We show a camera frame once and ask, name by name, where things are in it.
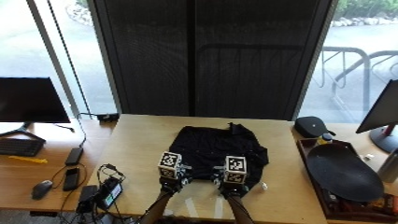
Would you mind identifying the person's right hand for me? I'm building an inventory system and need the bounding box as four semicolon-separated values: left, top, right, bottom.
211;165;252;200

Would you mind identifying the person's left hand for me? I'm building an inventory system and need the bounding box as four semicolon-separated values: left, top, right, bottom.
159;163;195;194

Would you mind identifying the black garment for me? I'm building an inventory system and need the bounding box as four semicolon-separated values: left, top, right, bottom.
168;122;271;189

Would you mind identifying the white marker cube right glove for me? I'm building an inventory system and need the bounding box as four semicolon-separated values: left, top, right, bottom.
223;155;249;185

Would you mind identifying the white marker cube glove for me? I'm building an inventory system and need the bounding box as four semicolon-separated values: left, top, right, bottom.
157;150;184;180
223;155;249;185

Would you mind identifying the white marker cube left glove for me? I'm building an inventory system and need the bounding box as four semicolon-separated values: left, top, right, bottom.
157;150;184;180

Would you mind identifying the white tape strip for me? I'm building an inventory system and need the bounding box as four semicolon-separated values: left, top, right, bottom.
183;197;200;219
213;197;225;219

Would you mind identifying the black device with lit screen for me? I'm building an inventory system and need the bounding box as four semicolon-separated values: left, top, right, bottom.
95;176;124;210

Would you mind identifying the small black box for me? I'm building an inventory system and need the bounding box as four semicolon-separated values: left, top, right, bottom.
76;185;100;215

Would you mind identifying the black adapter with plug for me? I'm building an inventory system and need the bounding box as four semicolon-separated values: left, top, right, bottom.
95;112;122;123

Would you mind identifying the dark wooden tray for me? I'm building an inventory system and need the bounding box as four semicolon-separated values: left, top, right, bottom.
296;137;398;224

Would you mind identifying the black oval case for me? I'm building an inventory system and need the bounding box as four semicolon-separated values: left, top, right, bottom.
295;116;337;139

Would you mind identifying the black power brick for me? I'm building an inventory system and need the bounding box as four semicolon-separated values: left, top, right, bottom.
64;147;86;166

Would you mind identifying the black phone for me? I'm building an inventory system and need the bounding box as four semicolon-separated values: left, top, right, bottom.
63;166;82;192

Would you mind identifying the black oval dish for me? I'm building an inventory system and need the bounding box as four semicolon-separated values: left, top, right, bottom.
307;143;386;203

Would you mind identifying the black computer mouse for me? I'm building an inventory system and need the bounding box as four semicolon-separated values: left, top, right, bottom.
31;179;55;201

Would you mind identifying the black mesh window screen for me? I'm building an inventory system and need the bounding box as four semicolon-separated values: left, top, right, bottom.
87;0;336;121

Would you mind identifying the yellow flat strip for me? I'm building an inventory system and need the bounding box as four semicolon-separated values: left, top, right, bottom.
8;155;50;164

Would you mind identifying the black keyboard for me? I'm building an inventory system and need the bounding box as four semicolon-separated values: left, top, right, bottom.
0;137;47;158

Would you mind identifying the silver metal bottle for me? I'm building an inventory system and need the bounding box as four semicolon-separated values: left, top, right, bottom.
376;147;398;184

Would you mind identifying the dark monitor on round base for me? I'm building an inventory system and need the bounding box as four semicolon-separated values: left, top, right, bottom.
354;78;398;154

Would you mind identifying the black monitor with stand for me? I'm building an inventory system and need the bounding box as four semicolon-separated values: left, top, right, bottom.
0;77;72;143

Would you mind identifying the grey metal bicycle rack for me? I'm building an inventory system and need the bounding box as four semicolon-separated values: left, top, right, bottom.
317;46;372;117
332;49;398;104

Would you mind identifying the black cable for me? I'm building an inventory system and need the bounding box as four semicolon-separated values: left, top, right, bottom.
76;112;100;149

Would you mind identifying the grey window frame post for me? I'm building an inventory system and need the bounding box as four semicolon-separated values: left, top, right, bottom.
26;0;82;119

